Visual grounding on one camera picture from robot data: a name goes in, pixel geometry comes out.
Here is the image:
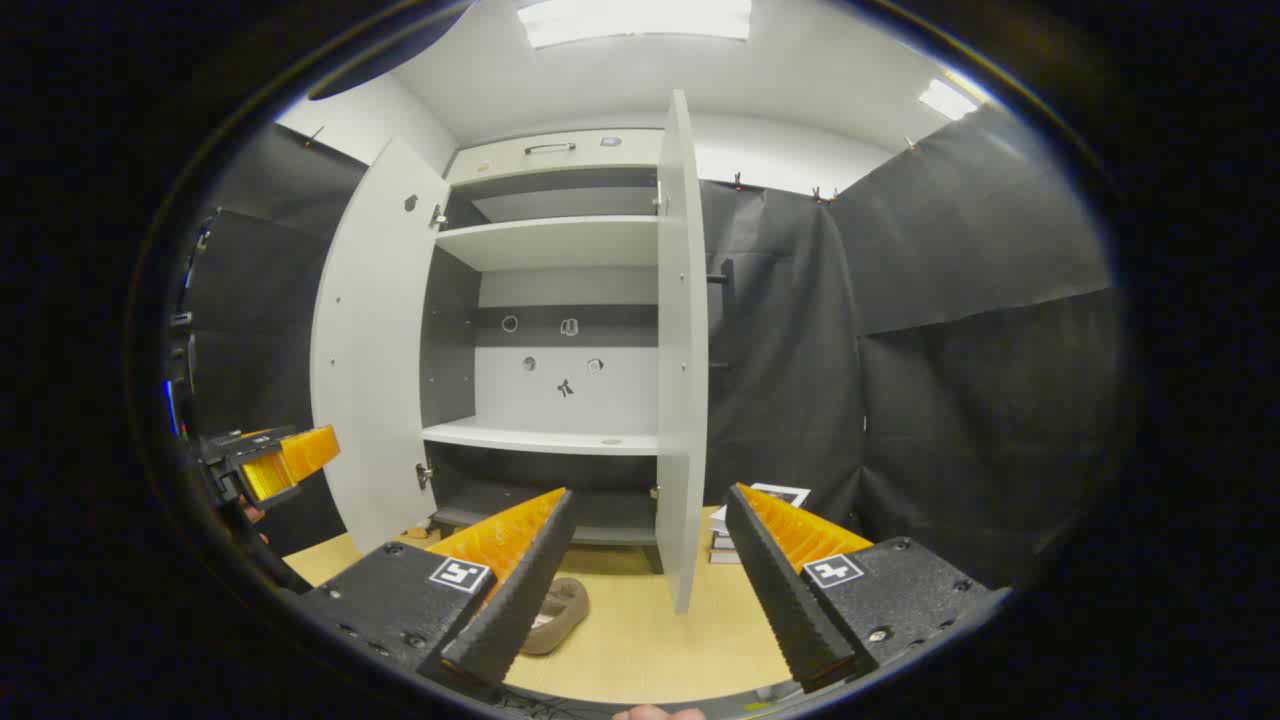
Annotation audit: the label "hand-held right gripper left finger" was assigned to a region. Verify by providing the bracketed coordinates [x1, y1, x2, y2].
[295, 487, 578, 691]

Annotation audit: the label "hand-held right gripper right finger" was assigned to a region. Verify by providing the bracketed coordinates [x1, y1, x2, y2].
[724, 482, 1001, 694]

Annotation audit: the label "brown fuzzy shoe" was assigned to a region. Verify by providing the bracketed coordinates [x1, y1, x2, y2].
[520, 577, 591, 657]

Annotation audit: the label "white cabinet door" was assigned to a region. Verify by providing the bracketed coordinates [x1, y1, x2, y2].
[310, 137, 451, 554]
[655, 90, 737, 614]

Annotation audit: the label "white shoe cabinet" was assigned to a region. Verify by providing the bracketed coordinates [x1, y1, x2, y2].
[420, 128, 666, 549]

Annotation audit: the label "white book with dark picture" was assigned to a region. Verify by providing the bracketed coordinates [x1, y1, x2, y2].
[710, 483, 813, 536]

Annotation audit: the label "black backdrop cloth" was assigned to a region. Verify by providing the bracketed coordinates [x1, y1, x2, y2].
[185, 122, 369, 556]
[700, 105, 1121, 591]

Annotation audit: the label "large ceiling light panel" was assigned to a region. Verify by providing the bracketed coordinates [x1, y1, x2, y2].
[517, 0, 753, 49]

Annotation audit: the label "tangled black cables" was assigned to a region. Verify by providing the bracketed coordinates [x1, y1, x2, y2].
[490, 690, 621, 719]

